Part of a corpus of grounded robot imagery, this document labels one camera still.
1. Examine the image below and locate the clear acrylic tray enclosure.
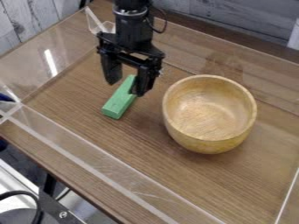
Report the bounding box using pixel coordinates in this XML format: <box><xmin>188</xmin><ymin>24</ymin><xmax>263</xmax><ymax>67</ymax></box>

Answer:
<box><xmin>0</xmin><ymin>13</ymin><xmax>299</xmax><ymax>224</ymax></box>

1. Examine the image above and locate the black metal bracket with screw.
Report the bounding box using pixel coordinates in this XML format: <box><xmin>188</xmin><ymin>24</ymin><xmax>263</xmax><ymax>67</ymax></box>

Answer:
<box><xmin>39</xmin><ymin>192</ymin><xmax>87</xmax><ymax>224</ymax></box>

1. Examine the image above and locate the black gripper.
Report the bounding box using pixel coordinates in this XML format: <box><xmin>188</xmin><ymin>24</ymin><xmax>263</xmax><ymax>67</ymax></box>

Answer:
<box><xmin>98</xmin><ymin>10</ymin><xmax>164</xmax><ymax>97</ymax></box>

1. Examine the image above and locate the light wooden bowl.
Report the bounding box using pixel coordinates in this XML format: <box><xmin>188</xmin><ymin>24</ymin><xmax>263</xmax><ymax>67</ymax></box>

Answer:
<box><xmin>163</xmin><ymin>74</ymin><xmax>258</xmax><ymax>154</ymax></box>

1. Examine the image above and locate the blue object at left edge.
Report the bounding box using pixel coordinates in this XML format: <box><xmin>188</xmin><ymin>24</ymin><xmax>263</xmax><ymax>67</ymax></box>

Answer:
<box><xmin>0</xmin><ymin>93</ymin><xmax>15</xmax><ymax>102</ymax></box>

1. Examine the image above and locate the green rectangular block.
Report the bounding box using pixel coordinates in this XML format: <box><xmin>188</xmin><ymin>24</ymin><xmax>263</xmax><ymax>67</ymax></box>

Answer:
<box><xmin>102</xmin><ymin>75</ymin><xmax>136</xmax><ymax>120</ymax></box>

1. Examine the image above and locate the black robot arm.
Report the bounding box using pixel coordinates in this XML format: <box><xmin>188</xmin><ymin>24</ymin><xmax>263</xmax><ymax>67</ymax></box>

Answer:
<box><xmin>98</xmin><ymin>0</ymin><xmax>166</xmax><ymax>97</ymax></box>

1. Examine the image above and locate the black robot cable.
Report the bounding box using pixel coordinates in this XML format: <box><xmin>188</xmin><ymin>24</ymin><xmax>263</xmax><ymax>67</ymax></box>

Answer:
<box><xmin>144</xmin><ymin>7</ymin><xmax>168</xmax><ymax>34</ymax></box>

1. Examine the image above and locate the black cable bottom left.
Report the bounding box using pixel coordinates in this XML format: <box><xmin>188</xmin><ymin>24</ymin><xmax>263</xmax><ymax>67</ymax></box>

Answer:
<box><xmin>0</xmin><ymin>190</ymin><xmax>44</xmax><ymax>224</ymax></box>

